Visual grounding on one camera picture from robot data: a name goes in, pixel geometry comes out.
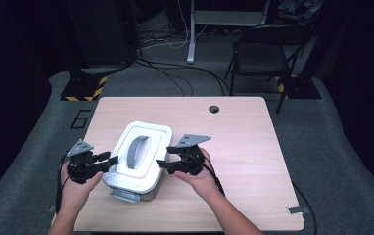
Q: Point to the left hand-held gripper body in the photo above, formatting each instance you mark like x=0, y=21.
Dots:
x=80, y=168

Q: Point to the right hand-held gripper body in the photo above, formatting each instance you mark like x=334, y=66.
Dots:
x=193, y=161

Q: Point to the white storage box lid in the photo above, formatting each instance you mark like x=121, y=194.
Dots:
x=152, y=133

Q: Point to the clear plastic storage box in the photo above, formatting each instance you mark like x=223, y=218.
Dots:
x=123, y=196

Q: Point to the person's right hand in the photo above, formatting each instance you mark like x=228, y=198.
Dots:
x=204, y=184

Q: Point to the person's left hand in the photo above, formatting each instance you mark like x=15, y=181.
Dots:
x=75, y=196

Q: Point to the grey tape strip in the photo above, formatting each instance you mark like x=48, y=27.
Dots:
x=51, y=208
x=297, y=210

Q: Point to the black yellow striped stand base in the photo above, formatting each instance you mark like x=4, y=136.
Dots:
x=301, y=88
x=82, y=88

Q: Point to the black folding chair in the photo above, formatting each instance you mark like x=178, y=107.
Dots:
x=261, y=58

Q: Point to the dark bundle of gear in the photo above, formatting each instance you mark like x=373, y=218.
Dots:
x=299, y=11

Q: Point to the white metal desk frame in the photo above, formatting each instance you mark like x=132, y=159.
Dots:
x=191, y=39

